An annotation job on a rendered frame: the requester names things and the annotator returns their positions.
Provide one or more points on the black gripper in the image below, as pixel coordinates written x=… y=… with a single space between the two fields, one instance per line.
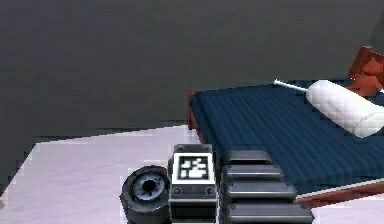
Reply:
x=146 y=193

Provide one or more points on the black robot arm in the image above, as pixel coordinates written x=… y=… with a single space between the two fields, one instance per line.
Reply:
x=253 y=193

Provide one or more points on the white pillow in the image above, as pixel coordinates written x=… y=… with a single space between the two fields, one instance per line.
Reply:
x=343 y=106

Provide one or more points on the blue bed with red frame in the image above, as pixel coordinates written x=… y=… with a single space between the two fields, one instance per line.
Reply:
x=266 y=133

